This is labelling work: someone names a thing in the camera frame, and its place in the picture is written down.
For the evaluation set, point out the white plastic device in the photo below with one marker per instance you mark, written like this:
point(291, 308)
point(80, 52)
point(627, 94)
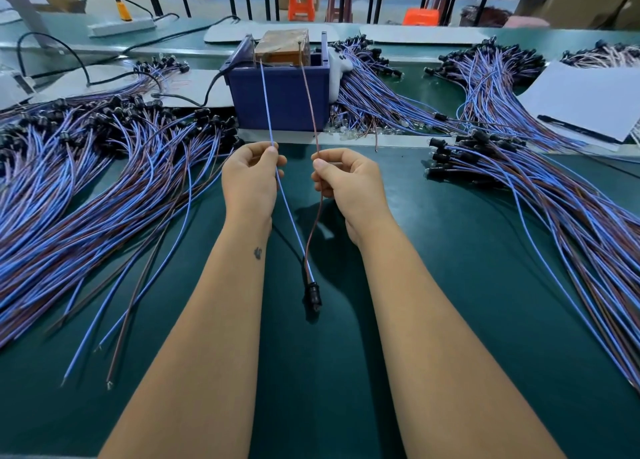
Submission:
point(12, 89)

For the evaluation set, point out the person's left forearm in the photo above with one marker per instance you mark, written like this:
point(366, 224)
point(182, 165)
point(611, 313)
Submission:
point(190, 354)

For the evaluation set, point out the orange plug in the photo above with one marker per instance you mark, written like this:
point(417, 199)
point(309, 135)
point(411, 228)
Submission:
point(123, 11)

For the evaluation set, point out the white paper sheet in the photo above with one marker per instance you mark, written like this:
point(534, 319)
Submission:
point(588, 101)

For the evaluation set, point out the person's left hand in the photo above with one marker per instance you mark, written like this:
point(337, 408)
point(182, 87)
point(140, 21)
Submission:
point(250, 184)

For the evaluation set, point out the white flat mat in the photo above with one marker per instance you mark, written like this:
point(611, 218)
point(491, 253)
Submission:
point(190, 86)
point(235, 32)
point(428, 35)

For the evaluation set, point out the black pen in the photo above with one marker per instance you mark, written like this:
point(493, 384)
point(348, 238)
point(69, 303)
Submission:
point(578, 130)

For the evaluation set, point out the pink plastic stool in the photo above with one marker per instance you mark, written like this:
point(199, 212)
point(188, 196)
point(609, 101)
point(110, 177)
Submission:
point(527, 23)

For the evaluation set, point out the brown cardboard block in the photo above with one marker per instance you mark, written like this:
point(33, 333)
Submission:
point(282, 48)

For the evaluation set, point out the white power strip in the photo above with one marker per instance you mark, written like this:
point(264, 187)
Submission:
point(122, 27)

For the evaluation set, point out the grey metal pole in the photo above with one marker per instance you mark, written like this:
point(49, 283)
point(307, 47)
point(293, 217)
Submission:
point(22, 2)

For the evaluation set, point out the blue plastic tester box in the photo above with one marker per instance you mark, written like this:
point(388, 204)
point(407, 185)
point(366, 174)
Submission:
point(290, 99)

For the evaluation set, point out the open cardboard box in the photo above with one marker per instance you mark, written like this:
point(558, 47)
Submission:
point(62, 3)

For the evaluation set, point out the person's right forearm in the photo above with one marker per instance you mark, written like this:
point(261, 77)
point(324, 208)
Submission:
point(455, 359)

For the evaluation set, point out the orange plastic stool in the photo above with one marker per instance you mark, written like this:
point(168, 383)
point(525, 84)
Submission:
point(302, 1)
point(422, 18)

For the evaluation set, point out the person's right hand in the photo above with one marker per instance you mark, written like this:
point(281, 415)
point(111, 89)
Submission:
point(355, 194)

